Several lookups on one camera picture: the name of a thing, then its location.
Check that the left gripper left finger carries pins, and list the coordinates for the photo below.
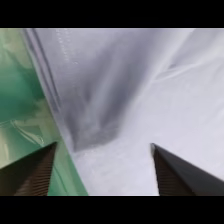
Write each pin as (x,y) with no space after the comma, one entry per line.
(31,175)

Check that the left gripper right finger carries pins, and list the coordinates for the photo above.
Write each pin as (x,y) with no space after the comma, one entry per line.
(178,176)

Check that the white shirt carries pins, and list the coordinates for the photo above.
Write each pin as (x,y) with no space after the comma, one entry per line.
(140,100)

